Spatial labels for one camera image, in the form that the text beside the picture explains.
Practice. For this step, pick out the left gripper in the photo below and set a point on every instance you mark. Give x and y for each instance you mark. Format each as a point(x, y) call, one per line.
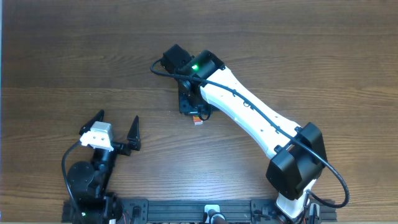
point(122, 148)

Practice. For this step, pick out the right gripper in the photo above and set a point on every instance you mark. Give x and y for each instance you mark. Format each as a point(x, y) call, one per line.
point(189, 105)

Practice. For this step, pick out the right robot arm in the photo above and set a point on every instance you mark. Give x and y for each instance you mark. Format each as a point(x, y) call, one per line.
point(248, 109)

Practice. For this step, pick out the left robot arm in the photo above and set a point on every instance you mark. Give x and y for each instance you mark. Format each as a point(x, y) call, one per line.
point(81, 179)

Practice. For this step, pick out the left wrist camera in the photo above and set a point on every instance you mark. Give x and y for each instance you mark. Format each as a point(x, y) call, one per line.
point(98, 137)

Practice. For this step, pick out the mounting rail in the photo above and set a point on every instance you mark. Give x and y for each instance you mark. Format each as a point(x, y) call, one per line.
point(177, 211)

